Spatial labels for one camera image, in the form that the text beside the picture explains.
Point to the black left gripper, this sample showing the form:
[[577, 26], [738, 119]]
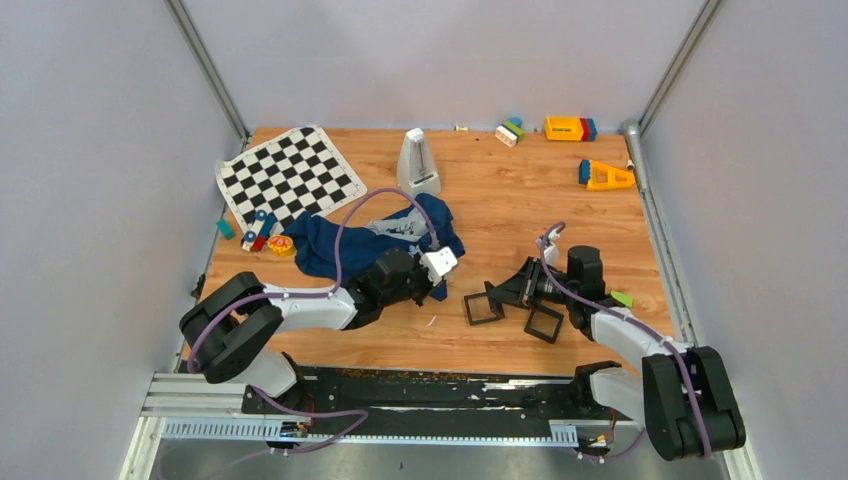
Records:
[[426, 281]]

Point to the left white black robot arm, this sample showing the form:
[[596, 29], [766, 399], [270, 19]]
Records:
[[228, 332]]

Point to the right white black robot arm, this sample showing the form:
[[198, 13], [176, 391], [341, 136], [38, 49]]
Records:
[[680, 393]]

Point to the green small block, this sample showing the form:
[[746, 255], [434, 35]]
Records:
[[622, 298]]

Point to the white metronome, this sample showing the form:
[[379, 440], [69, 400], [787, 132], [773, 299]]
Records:
[[416, 169]]

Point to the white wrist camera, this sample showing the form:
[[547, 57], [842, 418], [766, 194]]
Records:
[[547, 243], [439, 264]]

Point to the white green blue blocks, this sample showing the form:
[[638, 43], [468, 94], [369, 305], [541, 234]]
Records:
[[510, 132]]

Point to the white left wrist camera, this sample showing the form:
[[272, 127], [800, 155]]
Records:
[[439, 264]]

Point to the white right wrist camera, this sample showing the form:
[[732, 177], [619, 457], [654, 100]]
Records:
[[547, 243]]

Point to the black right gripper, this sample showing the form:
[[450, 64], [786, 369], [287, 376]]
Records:
[[520, 288]]

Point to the black square frame near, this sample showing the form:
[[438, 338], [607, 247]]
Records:
[[481, 309]]

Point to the blue cartoon print shirt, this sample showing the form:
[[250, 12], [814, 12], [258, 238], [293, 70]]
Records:
[[314, 236]]

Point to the red white blue toy car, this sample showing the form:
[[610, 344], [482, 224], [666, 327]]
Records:
[[258, 231]]

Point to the grey metal pipe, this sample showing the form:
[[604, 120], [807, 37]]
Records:
[[633, 136]]

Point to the teal small block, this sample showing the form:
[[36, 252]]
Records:
[[225, 229]]

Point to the yellow blue toy ramp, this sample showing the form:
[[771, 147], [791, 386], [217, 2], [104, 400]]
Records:
[[598, 176]]

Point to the checkered chessboard mat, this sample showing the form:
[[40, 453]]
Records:
[[298, 171]]

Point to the yellow toy block bin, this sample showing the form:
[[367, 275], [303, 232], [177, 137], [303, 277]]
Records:
[[571, 129]]

